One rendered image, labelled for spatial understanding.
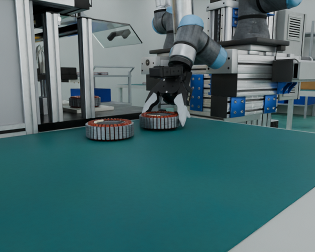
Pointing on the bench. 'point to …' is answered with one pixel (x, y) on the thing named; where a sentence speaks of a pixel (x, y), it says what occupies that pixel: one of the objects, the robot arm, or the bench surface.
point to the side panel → (11, 70)
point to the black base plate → (122, 111)
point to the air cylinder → (43, 105)
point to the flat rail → (70, 30)
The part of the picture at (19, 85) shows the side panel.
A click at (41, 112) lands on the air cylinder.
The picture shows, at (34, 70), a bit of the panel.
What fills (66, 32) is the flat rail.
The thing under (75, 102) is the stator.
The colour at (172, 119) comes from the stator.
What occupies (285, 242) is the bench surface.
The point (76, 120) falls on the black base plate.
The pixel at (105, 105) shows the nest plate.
